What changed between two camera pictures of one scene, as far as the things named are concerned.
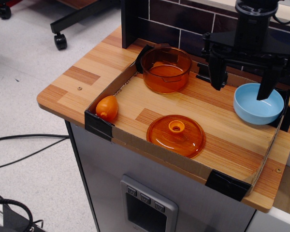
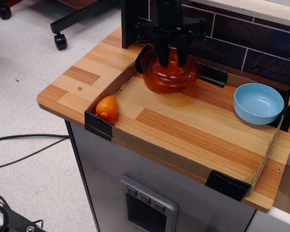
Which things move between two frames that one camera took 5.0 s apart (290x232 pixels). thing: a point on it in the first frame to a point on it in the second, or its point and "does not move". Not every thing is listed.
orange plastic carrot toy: [107, 108] does not move
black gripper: [252, 46] to [164, 30]
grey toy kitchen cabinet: [124, 191] does not move
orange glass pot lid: [181, 134] to [174, 74]
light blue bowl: [256, 111] does not move
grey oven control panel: [145, 210] does not move
